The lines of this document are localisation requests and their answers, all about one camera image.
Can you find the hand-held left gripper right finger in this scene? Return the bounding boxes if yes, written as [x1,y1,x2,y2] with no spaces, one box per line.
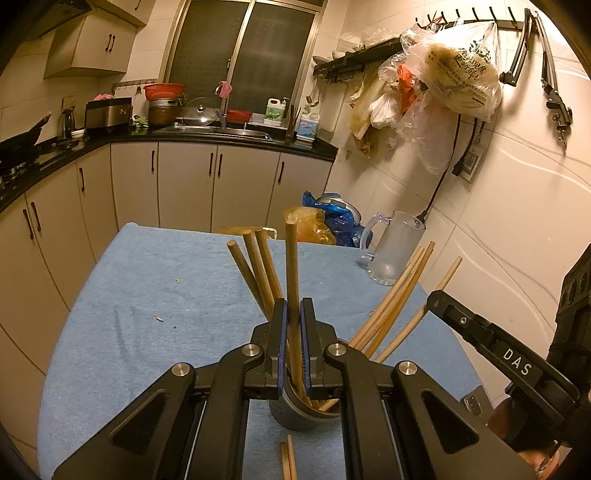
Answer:
[299,298,539,480]

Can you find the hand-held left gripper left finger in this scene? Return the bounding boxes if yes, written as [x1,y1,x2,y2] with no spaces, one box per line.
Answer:
[52,298,289,480]

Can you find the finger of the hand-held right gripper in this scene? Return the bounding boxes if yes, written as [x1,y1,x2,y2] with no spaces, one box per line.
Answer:
[426,290,581,432]

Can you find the dark grey utensil cup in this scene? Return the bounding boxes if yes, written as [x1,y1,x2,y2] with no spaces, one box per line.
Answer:
[268,337,352,433]

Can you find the bunch of wooden chopsticks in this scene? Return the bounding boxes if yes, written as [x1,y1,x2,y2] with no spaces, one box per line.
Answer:
[226,227,437,414]

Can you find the person's right hand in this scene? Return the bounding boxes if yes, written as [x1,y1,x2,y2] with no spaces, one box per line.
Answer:
[487,399,566,478]

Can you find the silver flat rectangular device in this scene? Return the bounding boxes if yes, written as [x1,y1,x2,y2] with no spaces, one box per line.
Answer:
[462,394,491,417]

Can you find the yellow plastic bag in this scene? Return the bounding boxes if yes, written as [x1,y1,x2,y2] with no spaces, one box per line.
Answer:
[283,207,337,245]

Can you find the clear glass mug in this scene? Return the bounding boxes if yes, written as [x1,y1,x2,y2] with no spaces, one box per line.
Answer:
[359,210,426,287]

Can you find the blue plastic bag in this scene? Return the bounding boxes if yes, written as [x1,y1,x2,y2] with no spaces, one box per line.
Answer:
[302,191,371,247]

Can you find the blue towel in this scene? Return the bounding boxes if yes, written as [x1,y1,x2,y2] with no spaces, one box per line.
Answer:
[37,222,483,480]

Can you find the white base cabinets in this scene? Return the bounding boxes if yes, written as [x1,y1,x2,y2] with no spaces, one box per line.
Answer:
[0,141,335,462]

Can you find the blue label detergent bottle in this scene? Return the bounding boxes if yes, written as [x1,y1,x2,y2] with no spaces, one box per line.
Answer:
[298,112,320,140]

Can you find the steel sink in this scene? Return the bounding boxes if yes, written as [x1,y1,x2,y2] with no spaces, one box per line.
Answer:
[154,124,273,140]

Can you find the green label detergent bottle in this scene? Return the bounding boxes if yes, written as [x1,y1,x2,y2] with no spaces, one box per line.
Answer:
[264,98,285,126]

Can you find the beige plastic bag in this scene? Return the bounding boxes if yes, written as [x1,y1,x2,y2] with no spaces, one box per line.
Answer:
[348,69,385,154]

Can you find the white plastic bag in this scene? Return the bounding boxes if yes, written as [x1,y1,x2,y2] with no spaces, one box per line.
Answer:
[369,92,400,129]

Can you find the glass pot lid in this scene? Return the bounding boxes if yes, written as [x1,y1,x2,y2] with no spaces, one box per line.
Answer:
[178,97,222,126]

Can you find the orange plastic bag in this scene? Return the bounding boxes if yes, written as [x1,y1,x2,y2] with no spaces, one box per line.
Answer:
[397,65,417,114]

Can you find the large clear filled plastic bag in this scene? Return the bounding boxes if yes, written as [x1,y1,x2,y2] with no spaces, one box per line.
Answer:
[399,21,504,121]

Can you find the black kitchen countertop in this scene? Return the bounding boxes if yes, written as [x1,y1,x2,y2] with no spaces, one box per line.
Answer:
[0,127,339,213]

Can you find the red plastic basin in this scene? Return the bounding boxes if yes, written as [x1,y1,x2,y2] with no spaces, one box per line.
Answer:
[143,83,186,101]

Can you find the silver black kitchen appliance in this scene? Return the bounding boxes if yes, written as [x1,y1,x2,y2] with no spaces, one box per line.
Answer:
[84,97,134,134]

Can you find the dark sliding window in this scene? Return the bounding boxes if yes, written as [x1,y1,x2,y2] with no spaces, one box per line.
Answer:
[161,0,326,121]

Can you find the steel kettle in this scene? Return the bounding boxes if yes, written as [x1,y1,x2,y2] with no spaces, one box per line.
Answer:
[58,108,77,139]

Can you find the black wok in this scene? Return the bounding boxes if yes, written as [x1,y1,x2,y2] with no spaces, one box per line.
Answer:
[0,113,54,160]

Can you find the black power cable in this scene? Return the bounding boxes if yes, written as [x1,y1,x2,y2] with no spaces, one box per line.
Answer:
[418,113,463,222]

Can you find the wall socket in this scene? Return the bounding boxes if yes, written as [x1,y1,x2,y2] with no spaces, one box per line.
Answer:
[459,143,486,182]

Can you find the black wall shelf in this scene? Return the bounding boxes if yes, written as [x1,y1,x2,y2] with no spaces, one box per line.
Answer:
[313,37,404,84]

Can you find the black wall hook rack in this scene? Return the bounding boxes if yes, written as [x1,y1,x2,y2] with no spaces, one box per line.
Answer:
[416,7,525,29]

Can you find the white wall cabinet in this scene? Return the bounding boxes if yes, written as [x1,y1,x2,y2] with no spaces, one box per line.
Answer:
[44,0,148,80]

